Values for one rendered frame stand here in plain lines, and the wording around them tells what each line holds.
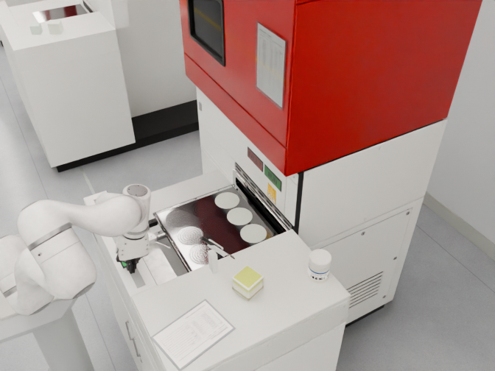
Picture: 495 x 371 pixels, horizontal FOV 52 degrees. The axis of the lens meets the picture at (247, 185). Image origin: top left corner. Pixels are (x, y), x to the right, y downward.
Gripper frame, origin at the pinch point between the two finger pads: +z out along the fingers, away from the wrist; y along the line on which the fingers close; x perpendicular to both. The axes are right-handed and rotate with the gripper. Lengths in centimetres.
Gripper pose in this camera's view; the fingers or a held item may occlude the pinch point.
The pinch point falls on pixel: (131, 266)
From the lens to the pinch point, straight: 175.0
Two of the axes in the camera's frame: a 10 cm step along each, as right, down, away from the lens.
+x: 4.9, 5.6, -6.6
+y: -8.5, 1.5, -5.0
